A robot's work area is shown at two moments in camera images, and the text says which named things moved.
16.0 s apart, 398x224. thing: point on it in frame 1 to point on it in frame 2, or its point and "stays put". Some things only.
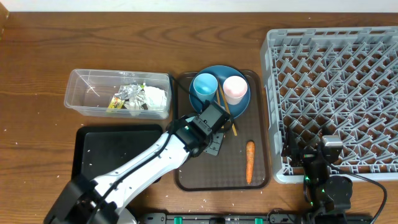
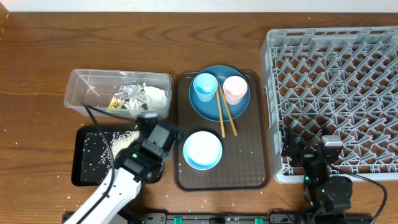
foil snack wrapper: [129, 97] stays put
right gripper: [291, 149] stays put
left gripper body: [213, 144] to [139, 144]
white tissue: [155, 98] stays put
